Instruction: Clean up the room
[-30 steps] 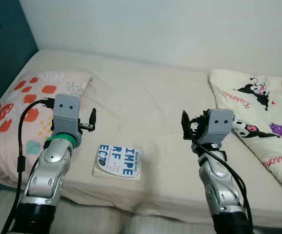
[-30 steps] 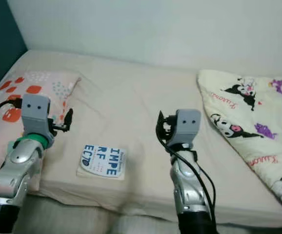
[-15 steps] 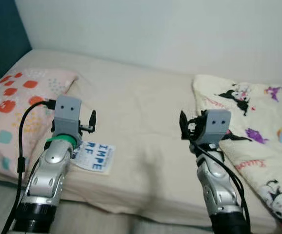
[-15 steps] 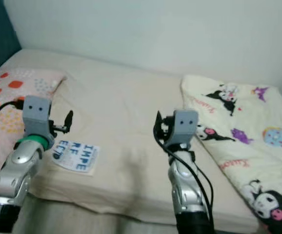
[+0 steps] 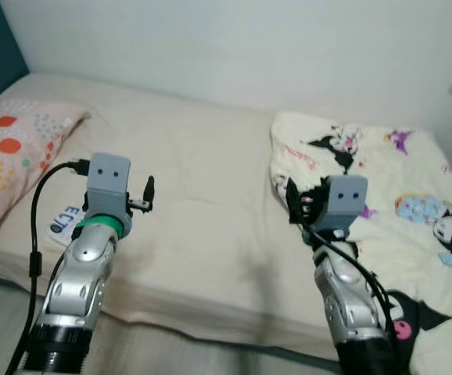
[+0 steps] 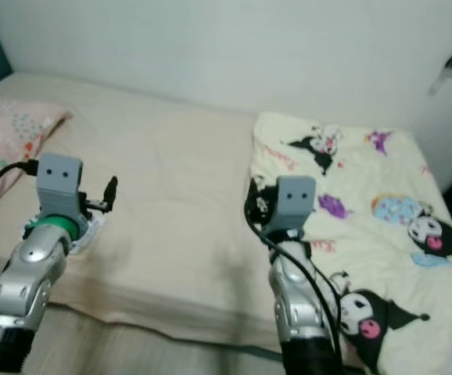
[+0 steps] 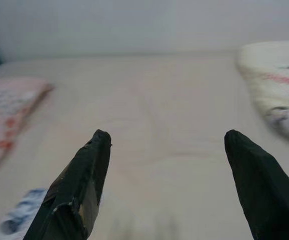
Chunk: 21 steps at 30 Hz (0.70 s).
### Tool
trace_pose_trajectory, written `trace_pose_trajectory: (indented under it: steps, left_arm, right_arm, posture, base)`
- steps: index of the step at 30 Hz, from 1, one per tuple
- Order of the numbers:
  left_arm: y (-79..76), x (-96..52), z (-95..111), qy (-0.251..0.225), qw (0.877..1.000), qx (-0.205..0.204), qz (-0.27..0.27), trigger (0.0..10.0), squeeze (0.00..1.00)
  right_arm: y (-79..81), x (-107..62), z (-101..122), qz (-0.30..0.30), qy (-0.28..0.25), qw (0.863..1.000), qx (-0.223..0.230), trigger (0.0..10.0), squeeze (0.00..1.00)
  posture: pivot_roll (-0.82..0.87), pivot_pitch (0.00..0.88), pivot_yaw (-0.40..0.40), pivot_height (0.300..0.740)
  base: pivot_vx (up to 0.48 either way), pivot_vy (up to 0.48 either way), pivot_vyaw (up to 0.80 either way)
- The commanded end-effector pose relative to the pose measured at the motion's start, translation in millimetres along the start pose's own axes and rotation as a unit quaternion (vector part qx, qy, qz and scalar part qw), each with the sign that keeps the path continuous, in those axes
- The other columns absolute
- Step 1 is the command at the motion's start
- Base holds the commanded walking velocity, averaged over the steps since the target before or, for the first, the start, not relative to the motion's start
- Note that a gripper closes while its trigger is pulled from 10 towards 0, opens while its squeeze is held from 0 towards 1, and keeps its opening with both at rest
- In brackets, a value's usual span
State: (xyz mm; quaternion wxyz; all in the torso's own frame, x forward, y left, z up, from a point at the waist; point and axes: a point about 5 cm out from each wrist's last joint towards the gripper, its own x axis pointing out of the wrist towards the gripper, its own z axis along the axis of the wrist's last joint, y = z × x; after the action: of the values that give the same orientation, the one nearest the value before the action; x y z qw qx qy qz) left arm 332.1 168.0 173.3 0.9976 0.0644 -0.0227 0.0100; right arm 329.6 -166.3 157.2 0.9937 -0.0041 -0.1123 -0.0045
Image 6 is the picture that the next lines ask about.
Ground crumpled white tissue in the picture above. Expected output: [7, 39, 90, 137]
[74, 215, 103, 255]

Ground cream sheeted bed mattress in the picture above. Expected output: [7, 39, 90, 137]
[0, 72, 446, 368]

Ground cream cartoon print blanket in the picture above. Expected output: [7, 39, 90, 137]
[249, 112, 452, 375]

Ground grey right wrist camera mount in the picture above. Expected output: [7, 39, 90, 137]
[261, 175, 317, 239]

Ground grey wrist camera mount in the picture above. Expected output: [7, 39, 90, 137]
[261, 175, 317, 239]
[36, 152, 84, 227]

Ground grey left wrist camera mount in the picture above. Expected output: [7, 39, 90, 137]
[36, 152, 84, 227]

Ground dark teal bed frame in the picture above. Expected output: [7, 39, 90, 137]
[226, 345, 282, 370]

